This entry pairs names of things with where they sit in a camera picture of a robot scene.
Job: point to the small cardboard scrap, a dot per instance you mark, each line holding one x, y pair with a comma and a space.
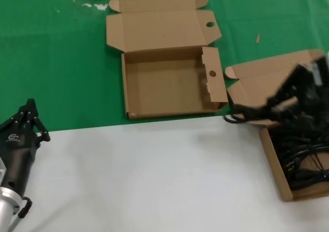
257, 38

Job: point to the white torn tape scraps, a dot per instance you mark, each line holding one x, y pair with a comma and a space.
101, 6

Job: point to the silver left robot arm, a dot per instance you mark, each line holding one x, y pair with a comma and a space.
7, 206

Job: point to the green table mat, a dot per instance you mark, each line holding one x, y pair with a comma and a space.
51, 62

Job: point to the open cardboard box with holes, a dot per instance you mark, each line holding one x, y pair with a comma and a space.
164, 31

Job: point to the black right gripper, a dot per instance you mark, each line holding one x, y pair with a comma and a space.
303, 82

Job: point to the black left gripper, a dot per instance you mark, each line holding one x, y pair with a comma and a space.
16, 152

